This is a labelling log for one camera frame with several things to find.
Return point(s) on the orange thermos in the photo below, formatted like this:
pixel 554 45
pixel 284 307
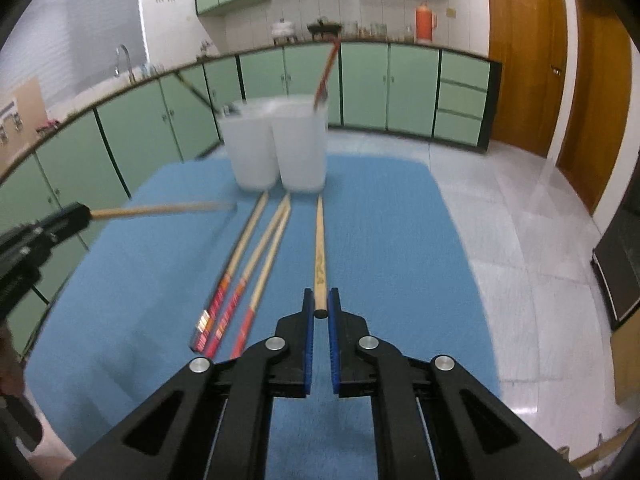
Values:
pixel 426 23

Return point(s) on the plain wooden chopstick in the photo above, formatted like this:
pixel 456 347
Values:
pixel 320 286

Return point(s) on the light wooden chopstick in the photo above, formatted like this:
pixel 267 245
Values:
pixel 158 210

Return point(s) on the wooden door left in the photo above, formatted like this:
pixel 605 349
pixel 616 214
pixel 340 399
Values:
pixel 529 39

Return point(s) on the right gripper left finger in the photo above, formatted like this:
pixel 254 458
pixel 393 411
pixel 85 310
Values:
pixel 210 420

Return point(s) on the person left hand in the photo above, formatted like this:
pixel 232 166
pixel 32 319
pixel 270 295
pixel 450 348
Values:
pixel 11 374

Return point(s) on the cardboard box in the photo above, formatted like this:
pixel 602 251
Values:
pixel 22 112

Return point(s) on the blue table mat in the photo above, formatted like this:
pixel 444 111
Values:
pixel 124 322

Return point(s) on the green lower kitchen cabinets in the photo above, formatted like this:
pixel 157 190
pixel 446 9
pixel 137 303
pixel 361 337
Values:
pixel 106 152

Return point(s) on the black glass cabinet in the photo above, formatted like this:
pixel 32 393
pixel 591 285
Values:
pixel 616 257

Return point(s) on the white cooking pot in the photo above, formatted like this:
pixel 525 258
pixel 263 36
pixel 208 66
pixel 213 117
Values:
pixel 283 32

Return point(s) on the wooden door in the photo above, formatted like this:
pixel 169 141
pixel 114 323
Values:
pixel 529 39
pixel 600 103

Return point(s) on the chrome sink faucet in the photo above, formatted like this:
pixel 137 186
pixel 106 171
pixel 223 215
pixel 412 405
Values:
pixel 123 57

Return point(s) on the red striped wooden chopstick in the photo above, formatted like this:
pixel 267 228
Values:
pixel 259 289

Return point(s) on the red patterned chopstick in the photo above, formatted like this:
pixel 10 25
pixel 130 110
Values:
pixel 217 334
pixel 207 319

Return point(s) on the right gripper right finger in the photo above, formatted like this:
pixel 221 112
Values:
pixel 433 419

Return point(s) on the black wok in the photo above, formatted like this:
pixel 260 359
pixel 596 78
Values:
pixel 323 29

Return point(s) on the wooden door right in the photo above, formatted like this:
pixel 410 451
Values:
pixel 600 103

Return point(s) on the white double utensil holder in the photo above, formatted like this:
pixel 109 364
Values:
pixel 277 140

